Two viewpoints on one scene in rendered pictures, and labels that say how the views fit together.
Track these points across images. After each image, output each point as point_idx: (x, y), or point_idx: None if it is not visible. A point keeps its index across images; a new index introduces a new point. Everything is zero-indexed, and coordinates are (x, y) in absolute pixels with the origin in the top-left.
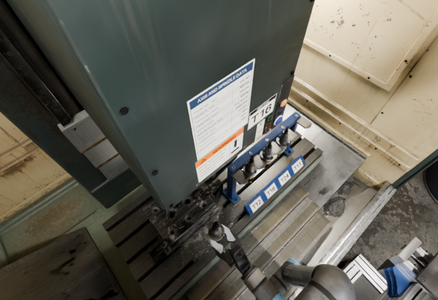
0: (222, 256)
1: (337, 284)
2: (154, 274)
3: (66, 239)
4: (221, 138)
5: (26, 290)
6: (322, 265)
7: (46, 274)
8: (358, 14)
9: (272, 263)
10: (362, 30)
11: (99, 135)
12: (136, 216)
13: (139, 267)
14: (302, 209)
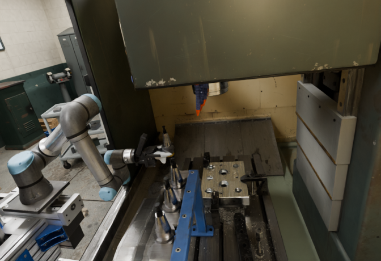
0: (155, 146)
1: (71, 105)
2: (201, 163)
3: (278, 161)
4: None
5: (253, 137)
6: (81, 127)
7: (257, 146)
8: None
9: (135, 244)
10: None
11: (302, 114)
12: (248, 169)
13: (213, 159)
14: None
